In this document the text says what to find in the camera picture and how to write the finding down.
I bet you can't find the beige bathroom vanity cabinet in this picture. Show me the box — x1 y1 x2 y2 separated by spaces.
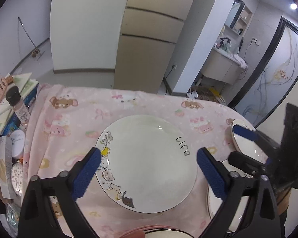
201 47 243 85

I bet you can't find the spice jar black lid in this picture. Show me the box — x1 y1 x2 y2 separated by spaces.
5 86 31 127

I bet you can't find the white pink towel on sink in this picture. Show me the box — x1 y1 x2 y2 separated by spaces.
232 54 248 69

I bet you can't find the black faucet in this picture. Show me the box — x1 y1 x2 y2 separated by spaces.
219 37 231 48

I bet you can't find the white life plate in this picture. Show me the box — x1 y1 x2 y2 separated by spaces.
207 158 254 233
231 119 267 163
96 115 197 214

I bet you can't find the patterned bathroom floor mat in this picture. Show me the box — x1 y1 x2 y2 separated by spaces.
189 86 226 104

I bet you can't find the mop leaning on wall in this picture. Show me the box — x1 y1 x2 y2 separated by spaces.
18 17 45 61

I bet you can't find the person right hand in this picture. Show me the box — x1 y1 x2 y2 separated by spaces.
276 187 292 215

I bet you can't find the black bathroom door frame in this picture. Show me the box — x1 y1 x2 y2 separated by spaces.
229 17 298 127

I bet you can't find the bathroom mirror cabinet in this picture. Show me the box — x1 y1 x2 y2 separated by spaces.
224 0 253 36

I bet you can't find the white ribbed bowl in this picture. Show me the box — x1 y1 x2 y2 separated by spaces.
144 229 193 238

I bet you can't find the gold three-door refrigerator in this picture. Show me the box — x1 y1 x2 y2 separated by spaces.
113 0 193 93

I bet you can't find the large pink strawberry bowl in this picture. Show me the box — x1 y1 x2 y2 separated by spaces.
119 225 173 238

